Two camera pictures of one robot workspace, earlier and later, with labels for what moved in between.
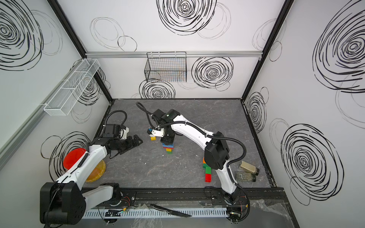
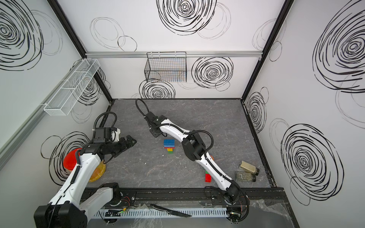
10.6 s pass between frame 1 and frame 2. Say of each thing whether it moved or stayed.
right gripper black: moved
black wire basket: stayed
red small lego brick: stayed
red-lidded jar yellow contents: stayed
